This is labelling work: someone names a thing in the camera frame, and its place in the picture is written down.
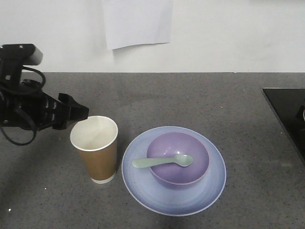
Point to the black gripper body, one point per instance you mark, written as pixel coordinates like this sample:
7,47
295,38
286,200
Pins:
22,102

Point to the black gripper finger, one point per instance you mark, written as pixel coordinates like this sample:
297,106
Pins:
70,110
61,125

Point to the brown paper cup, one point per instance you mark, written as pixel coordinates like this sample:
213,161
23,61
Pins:
96,141

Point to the purple plastic bowl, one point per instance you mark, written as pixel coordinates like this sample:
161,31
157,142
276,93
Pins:
172,175

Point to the mint green plastic spoon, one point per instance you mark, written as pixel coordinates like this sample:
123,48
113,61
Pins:
181,160

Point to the light blue plastic plate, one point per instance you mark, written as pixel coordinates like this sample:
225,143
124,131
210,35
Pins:
166,200

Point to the white paper sheet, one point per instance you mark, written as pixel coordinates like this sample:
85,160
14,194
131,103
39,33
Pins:
137,22

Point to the black induction cooktop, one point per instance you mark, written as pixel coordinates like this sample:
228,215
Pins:
288,104

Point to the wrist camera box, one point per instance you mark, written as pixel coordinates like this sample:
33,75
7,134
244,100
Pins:
26,54

